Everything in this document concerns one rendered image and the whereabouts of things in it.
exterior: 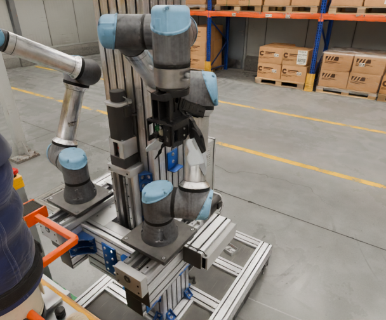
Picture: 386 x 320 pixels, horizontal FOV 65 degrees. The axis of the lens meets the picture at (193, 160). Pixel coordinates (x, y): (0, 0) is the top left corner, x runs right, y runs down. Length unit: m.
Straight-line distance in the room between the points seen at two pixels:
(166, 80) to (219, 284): 1.74
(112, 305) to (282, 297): 1.18
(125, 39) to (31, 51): 0.62
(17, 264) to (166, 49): 0.56
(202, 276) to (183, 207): 1.17
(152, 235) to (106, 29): 0.76
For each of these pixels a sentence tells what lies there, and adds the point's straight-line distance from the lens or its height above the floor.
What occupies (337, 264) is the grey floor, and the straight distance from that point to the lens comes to 2.83.
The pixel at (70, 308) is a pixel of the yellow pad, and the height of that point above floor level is 1.08.
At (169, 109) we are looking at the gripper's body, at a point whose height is 1.68.
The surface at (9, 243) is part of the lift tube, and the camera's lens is 0.79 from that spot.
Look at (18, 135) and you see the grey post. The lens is 4.56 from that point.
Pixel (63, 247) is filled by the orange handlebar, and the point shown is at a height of 1.19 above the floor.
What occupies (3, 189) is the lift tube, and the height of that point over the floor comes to 1.54.
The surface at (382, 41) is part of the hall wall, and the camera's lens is 8.67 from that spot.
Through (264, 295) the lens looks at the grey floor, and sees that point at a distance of 2.45.
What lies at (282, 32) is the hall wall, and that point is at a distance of 9.12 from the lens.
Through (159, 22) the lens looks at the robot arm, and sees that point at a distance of 0.61.
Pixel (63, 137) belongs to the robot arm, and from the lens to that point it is 1.56.
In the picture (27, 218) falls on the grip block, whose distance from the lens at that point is 1.24.
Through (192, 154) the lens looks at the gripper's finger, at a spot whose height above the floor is 1.58.
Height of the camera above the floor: 1.89
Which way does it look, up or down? 28 degrees down
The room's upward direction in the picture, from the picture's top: straight up
